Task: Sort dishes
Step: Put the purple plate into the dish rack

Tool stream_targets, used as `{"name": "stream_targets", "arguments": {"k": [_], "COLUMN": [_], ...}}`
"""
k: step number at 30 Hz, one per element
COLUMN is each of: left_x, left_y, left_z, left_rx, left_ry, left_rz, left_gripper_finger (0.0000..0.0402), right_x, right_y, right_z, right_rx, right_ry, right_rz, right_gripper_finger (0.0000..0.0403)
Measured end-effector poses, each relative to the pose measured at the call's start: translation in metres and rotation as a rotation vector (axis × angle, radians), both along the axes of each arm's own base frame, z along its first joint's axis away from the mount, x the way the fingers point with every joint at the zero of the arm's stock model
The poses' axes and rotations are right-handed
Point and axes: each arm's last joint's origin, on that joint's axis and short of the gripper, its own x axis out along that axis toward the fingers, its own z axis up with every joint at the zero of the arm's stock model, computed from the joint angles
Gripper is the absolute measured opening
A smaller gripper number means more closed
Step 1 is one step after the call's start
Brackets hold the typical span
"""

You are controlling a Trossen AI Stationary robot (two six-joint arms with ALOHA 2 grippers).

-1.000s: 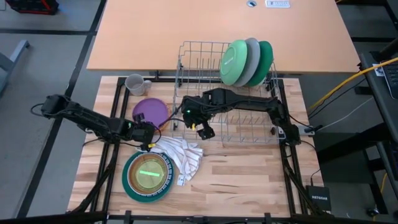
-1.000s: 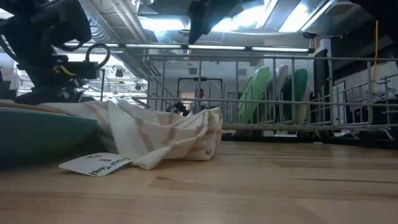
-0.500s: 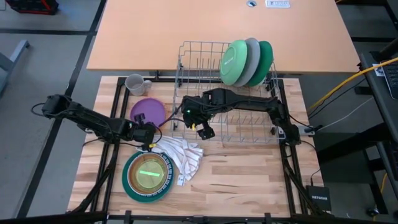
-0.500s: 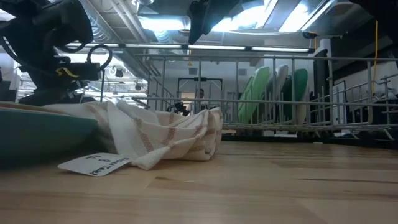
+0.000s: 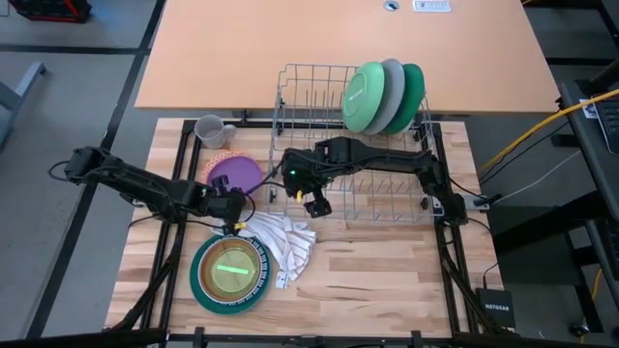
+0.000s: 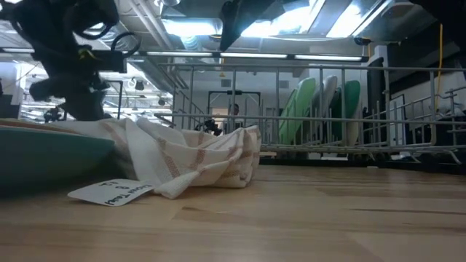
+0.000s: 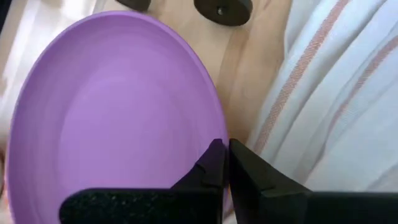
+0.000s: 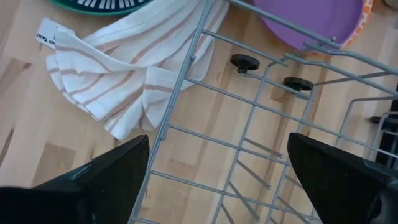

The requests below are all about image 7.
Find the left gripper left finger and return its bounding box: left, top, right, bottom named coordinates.
left=58, top=138, right=229, bottom=224

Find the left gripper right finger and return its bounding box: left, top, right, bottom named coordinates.
left=229, top=138, right=398, bottom=224

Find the white striped dish towel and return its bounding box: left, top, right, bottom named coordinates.
left=245, top=0, right=398, bottom=194

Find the purple plate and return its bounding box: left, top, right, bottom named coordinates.
left=6, top=10, right=231, bottom=224

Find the grey wire dish rack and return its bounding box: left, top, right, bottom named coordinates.
left=114, top=0, right=253, bottom=27

